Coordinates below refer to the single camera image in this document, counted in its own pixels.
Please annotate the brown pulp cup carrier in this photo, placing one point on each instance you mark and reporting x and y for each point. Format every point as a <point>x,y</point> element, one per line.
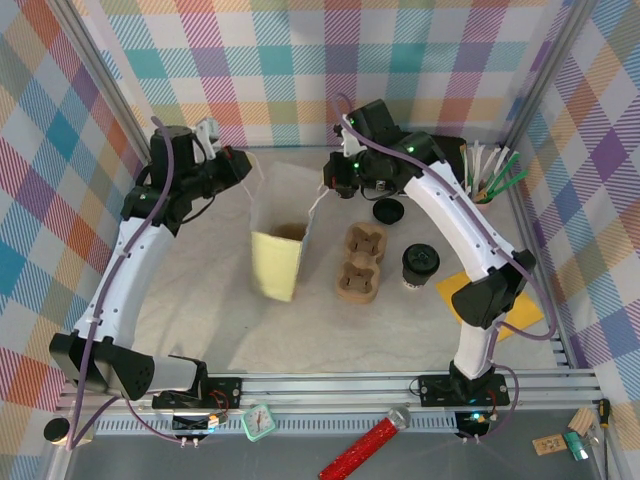
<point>290,231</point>

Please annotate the yellow paper bag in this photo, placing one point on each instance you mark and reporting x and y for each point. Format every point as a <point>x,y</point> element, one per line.
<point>275,265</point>

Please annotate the black paper coffee cup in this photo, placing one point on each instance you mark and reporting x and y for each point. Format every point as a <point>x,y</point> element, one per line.
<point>419,281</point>

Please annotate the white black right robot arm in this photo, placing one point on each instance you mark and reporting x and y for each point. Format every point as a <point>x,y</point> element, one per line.
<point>450,215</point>

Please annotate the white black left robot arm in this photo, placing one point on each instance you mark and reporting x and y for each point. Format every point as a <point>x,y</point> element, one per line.
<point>115,280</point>

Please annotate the black hard case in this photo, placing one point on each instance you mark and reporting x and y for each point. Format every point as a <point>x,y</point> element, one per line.
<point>452,150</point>

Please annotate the stacked brown pulp cup carriers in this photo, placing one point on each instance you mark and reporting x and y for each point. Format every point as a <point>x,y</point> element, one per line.
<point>357,287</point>

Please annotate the green plastic stirrer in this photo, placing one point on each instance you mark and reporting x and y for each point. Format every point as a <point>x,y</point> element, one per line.
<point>510,165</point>
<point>515,181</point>

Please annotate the yellow paper napkin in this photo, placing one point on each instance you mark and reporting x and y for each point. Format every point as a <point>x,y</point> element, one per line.
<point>522,312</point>

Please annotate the teal alarm clock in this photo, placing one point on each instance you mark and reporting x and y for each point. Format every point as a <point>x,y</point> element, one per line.
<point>259,422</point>

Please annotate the red glitter microphone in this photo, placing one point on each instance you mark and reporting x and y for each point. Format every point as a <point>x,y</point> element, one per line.
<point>360,447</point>

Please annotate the wooden block with black knob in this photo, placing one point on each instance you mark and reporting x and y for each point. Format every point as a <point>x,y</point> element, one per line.
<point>56,431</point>

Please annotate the small wooden block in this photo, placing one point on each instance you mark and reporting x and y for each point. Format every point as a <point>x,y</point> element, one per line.
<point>581,420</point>

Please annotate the black yellow screwdriver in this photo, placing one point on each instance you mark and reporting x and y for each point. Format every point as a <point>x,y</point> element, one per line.
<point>604,412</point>

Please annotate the teal binder clip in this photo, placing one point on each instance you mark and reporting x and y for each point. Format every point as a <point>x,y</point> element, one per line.
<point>576,445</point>

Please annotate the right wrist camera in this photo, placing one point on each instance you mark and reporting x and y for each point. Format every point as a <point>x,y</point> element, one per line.
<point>350,142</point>

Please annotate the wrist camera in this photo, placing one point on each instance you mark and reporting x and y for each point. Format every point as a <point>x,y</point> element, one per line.
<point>350,142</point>
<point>207,131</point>

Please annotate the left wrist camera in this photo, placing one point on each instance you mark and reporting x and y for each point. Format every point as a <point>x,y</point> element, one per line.
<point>207,131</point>

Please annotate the aluminium frame post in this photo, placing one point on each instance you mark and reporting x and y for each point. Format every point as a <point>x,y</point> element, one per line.
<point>107,85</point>
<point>545,75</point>

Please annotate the aluminium side rail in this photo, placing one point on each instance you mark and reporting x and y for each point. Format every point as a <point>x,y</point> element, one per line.
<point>515,217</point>

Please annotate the aluminium front rail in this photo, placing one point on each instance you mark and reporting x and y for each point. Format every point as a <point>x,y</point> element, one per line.
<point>325,387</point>

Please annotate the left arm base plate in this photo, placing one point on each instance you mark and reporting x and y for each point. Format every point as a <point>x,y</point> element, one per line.
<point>225,392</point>

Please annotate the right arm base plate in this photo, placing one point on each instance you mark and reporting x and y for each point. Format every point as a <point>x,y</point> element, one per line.
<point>435,390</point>

